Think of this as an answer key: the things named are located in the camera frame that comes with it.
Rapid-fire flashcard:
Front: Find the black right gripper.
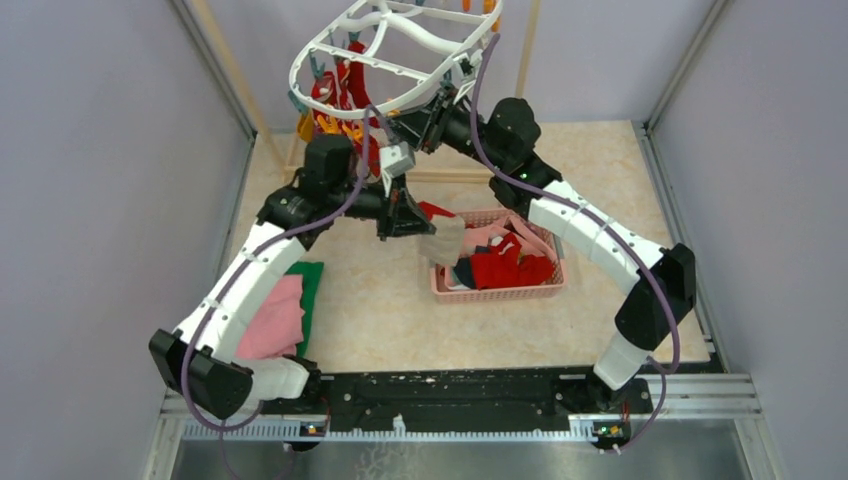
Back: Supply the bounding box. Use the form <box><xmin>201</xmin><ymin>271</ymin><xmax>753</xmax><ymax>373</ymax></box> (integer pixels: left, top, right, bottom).
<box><xmin>380</xmin><ymin>84</ymin><xmax>507</xmax><ymax>174</ymax></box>

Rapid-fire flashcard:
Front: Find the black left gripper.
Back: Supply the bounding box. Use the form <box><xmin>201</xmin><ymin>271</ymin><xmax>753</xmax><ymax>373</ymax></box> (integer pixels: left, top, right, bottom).
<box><xmin>328</xmin><ymin>168</ymin><xmax>435</xmax><ymax>240</ymax></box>

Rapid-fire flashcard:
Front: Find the beige sock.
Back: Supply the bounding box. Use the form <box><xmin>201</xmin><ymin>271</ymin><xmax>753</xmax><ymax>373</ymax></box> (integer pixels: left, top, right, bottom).
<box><xmin>418</xmin><ymin>215</ymin><xmax>465</xmax><ymax>267</ymax></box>

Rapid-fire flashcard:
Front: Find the pink plastic basket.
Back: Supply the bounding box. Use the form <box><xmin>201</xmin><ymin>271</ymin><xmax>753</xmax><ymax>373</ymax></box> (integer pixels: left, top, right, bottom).
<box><xmin>428</xmin><ymin>209</ymin><xmax>567</xmax><ymax>303</ymax></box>

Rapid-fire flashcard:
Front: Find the white plastic clip hanger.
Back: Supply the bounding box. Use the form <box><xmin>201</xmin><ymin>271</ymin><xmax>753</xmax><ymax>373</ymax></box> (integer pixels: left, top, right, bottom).
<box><xmin>288</xmin><ymin>1</ymin><xmax>504</xmax><ymax>119</ymax></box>

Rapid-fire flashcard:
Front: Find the orange clothespin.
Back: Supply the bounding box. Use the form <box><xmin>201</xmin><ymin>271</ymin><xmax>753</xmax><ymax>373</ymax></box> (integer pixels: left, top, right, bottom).
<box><xmin>296</xmin><ymin>109</ymin><xmax>315</xmax><ymax>144</ymax></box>

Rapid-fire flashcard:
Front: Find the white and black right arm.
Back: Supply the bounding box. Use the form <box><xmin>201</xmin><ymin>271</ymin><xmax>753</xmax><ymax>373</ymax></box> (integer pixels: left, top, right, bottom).
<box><xmin>388</xmin><ymin>94</ymin><xmax>696</xmax><ymax>412</ymax></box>

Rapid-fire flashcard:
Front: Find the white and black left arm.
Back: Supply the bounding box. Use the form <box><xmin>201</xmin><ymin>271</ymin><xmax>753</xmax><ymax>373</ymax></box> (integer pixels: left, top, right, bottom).
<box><xmin>148</xmin><ymin>134</ymin><xmax>436</xmax><ymax>429</ymax></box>

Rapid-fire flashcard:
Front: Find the red patterned sock pair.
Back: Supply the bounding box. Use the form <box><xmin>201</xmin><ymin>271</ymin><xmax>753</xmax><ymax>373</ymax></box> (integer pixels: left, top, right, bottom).
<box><xmin>310</xmin><ymin>40</ymin><xmax>372</xmax><ymax>133</ymax></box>

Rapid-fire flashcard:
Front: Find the green cloth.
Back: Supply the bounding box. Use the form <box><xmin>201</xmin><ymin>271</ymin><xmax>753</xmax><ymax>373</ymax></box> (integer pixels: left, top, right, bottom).
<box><xmin>286</xmin><ymin>261</ymin><xmax>324</xmax><ymax>357</ymax></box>

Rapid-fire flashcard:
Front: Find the pink cloth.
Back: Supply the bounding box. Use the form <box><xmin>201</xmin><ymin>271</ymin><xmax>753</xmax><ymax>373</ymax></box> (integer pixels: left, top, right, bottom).
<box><xmin>235</xmin><ymin>275</ymin><xmax>306</xmax><ymax>360</ymax></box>

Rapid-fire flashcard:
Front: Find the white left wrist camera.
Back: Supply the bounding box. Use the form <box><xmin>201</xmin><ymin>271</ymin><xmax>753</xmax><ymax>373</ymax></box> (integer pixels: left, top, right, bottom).
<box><xmin>379</xmin><ymin>142</ymin><xmax>416</xmax><ymax>198</ymax></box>

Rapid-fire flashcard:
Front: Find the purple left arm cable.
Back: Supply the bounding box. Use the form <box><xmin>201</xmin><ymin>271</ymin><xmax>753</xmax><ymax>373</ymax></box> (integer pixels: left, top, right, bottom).
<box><xmin>180</xmin><ymin>105</ymin><xmax>399</xmax><ymax>480</ymax></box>

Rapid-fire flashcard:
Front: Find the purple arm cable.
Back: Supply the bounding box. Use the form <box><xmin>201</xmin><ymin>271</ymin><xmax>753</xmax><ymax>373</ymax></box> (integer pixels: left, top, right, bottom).
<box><xmin>468</xmin><ymin>33</ymin><xmax>684</xmax><ymax>456</ymax></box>
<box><xmin>180</xmin><ymin>105</ymin><xmax>399</xmax><ymax>480</ymax></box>

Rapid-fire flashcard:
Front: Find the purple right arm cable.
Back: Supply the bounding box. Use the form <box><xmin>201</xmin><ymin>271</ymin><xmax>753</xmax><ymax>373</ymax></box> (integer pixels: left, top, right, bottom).
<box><xmin>468</xmin><ymin>33</ymin><xmax>684</xmax><ymax>456</ymax></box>

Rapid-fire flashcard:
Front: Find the wooden drying rack frame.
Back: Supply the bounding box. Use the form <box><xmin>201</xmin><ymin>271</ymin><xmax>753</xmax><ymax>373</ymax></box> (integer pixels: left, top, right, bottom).
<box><xmin>180</xmin><ymin>0</ymin><xmax>543</xmax><ymax>185</ymax></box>

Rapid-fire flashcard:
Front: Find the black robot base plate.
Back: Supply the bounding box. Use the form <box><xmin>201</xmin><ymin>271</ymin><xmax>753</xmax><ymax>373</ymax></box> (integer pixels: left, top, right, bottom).
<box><xmin>262</xmin><ymin>366</ymin><xmax>655</xmax><ymax>415</ymax></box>

